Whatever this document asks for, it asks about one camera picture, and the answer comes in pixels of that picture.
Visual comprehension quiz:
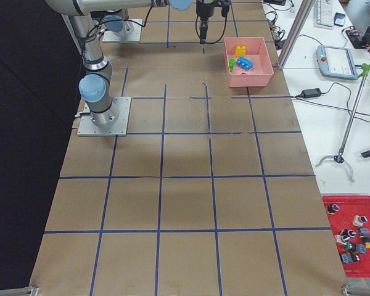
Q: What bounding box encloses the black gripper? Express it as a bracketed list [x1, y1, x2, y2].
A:
[196, 0, 216, 44]

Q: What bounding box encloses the yellow toy block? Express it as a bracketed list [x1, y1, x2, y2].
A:
[234, 45, 247, 57]

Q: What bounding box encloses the green toy block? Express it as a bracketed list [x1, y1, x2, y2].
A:
[228, 58, 236, 73]

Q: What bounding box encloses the blue toy block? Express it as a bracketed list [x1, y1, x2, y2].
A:
[236, 57, 254, 71]

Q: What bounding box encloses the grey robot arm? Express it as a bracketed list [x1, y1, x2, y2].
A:
[103, 15, 134, 36]
[46, 1, 192, 74]

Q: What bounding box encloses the pink plastic box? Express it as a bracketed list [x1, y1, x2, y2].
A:
[224, 37, 274, 88]

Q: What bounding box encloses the white keyboard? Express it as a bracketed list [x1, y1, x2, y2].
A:
[314, 0, 334, 29]

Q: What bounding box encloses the black power adapter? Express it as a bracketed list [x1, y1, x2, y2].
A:
[300, 88, 322, 99]

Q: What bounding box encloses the robot teach pendant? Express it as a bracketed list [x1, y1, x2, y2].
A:
[316, 45, 358, 80]

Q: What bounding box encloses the red parts tray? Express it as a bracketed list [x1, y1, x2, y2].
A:
[323, 195, 370, 278]

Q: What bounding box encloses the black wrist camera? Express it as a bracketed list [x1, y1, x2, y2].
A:
[220, 0, 231, 19]

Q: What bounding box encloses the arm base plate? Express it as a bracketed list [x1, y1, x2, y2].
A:
[77, 97, 131, 136]
[102, 19, 142, 43]

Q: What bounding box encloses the aluminium frame post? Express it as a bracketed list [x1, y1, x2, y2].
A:
[277, 0, 315, 70]

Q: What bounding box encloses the green handled grabber tool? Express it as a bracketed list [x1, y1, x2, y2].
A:
[315, 64, 370, 183]

